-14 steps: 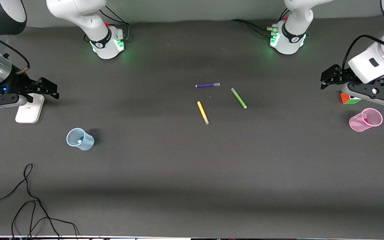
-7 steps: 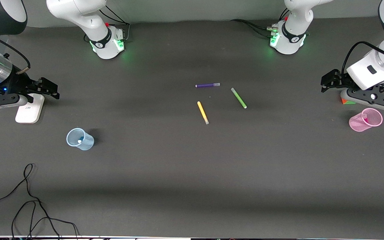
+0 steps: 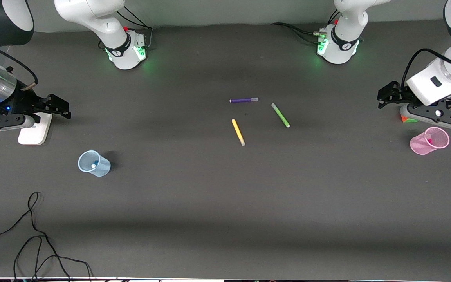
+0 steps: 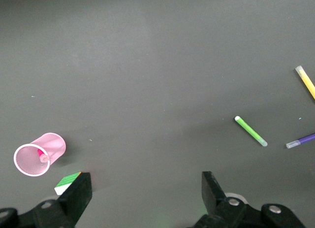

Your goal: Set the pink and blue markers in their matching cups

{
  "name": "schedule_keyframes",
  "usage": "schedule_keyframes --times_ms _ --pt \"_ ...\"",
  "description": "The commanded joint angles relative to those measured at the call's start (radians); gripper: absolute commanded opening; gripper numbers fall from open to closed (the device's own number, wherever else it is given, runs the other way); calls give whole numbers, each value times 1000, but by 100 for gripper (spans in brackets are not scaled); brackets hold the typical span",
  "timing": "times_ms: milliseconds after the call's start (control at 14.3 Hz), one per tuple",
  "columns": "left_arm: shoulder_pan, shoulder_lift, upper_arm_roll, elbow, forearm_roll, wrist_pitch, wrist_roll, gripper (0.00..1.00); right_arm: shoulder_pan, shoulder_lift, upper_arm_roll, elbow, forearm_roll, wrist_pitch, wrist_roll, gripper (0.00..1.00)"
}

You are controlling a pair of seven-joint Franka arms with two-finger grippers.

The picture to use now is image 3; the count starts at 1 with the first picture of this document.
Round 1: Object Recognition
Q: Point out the black base cable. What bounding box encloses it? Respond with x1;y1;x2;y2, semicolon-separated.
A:
271;22;326;44
117;8;154;48

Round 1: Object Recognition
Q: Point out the white stand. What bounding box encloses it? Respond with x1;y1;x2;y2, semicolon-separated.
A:
17;113;53;146

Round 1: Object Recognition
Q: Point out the black loose cable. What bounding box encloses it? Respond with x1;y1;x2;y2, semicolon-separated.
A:
0;192;93;282

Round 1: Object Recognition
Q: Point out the black left base cable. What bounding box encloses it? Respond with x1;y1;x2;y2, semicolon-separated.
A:
271;22;326;44

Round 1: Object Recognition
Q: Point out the black right base cable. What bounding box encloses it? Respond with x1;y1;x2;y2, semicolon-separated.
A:
117;8;154;48

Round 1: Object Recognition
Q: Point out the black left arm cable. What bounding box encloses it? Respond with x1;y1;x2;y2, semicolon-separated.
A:
327;9;451;89

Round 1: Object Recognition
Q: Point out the green marker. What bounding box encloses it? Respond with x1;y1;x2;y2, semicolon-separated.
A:
271;103;290;128

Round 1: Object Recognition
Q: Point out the blue plastic cup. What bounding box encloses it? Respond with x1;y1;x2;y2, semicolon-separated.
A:
78;151;111;177

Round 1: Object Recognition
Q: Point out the pink mesh cup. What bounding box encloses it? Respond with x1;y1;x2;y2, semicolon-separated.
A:
410;127;450;155

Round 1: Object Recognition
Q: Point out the yellow marker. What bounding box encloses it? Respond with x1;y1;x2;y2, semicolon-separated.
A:
231;119;246;147

